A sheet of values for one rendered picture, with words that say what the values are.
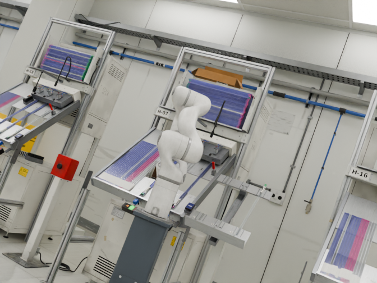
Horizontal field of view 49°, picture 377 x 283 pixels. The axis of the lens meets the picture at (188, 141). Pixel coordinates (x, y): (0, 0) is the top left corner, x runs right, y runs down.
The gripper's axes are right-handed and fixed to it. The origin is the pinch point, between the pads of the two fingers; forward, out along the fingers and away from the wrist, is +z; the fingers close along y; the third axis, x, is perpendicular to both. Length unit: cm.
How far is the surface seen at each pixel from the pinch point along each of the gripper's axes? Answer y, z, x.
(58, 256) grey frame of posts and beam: -61, 44, -34
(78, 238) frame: -60, 43, -17
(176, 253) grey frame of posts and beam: 13.5, 19.8, -10.7
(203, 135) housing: -16, -3, 73
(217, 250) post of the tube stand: 33.7, 17.5, 1.3
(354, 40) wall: 37, -11, 294
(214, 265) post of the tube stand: 34.8, 23.3, -4.4
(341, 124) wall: 52, 52, 232
